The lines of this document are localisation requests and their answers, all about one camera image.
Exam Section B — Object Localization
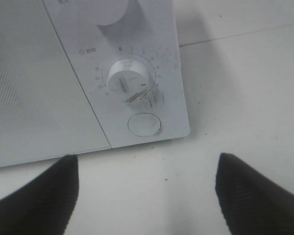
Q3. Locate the white microwave door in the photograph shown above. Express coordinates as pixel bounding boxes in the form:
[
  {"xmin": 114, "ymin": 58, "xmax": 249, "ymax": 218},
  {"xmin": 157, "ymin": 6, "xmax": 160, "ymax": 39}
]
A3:
[{"xmin": 0, "ymin": 0, "xmax": 110, "ymax": 167}]

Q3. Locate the white timer knob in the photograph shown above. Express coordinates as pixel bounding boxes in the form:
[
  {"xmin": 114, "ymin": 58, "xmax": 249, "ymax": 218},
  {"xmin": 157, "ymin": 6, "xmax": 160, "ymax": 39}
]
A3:
[{"xmin": 106, "ymin": 59, "xmax": 152, "ymax": 104}]

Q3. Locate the round white door-release button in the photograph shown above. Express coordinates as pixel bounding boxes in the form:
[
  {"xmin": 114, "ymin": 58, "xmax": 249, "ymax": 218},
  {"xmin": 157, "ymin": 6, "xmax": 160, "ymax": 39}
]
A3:
[{"xmin": 128, "ymin": 113, "xmax": 161, "ymax": 137}]

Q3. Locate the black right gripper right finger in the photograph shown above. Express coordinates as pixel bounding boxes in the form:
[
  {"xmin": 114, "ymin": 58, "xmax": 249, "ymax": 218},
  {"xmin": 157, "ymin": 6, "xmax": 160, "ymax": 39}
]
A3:
[{"xmin": 215, "ymin": 153, "xmax": 294, "ymax": 235}]

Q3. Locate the white microwave oven body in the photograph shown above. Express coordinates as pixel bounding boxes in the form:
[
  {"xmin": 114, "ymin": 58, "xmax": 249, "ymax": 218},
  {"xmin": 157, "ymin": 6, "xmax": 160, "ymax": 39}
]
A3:
[{"xmin": 43, "ymin": 0, "xmax": 190, "ymax": 148}]

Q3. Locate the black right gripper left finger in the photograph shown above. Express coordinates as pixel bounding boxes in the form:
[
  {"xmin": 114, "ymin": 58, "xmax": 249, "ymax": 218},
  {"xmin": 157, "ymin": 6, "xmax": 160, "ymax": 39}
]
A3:
[{"xmin": 0, "ymin": 155, "xmax": 78, "ymax": 235}]

